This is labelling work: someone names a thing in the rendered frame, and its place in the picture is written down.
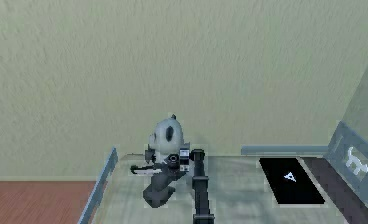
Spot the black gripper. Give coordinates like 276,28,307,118
130,151,181,177

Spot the white and black panda teddy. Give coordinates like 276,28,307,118
142,113,192,209

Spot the black flat laptop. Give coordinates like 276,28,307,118
258,157,326,206

